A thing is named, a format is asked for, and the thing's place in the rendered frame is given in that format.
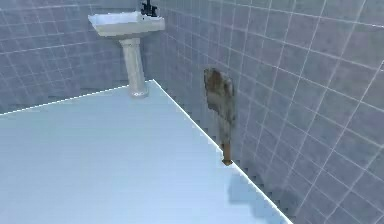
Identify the black sink faucet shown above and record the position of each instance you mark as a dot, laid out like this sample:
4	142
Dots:
148	8

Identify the brown grey toilet brush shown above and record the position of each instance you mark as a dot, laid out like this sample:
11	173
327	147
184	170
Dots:
220	96

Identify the white pedestal sink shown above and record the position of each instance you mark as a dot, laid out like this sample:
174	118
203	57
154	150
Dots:
126	25

